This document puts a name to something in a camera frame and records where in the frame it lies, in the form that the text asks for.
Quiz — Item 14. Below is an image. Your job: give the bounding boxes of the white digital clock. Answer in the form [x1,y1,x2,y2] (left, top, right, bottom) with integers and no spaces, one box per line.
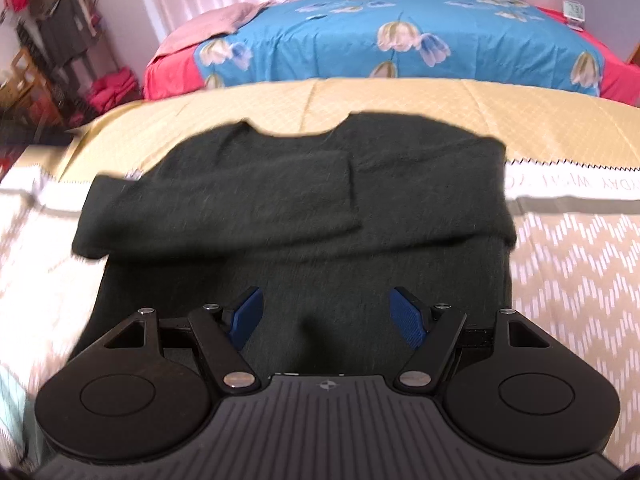
[562,0,587,32]

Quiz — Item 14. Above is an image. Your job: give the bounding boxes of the hanging dark clothes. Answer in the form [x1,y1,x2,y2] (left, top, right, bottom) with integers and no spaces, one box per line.
[20,0,108,68]

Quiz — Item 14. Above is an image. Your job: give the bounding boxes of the wooden shelf rack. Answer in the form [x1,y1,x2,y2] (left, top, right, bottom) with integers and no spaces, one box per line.
[0,47,66,133]

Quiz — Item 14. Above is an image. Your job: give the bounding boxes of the dark green knit sweater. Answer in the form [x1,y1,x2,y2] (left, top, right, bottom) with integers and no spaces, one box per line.
[71,111,518,376]

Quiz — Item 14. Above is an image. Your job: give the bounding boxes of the pink pillow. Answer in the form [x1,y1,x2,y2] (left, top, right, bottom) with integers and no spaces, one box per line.
[147,2,273,66]

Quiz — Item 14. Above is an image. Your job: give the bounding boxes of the pile of red clothes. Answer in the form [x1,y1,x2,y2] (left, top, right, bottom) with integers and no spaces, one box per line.
[86,71,143,114]

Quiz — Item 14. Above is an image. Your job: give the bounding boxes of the yellow quilted bed cover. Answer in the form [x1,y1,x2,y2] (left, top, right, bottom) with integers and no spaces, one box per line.
[65,77,640,181]

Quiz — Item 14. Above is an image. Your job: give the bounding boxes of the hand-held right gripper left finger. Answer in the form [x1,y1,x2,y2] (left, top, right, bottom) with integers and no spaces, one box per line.
[101,286,264,392]

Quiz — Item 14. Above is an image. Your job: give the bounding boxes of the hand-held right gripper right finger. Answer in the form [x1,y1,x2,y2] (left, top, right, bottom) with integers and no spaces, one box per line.
[388,286,552,392]

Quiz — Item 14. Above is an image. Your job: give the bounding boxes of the blue floral quilt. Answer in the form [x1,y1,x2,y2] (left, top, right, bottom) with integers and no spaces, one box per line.
[192,0,607,98]

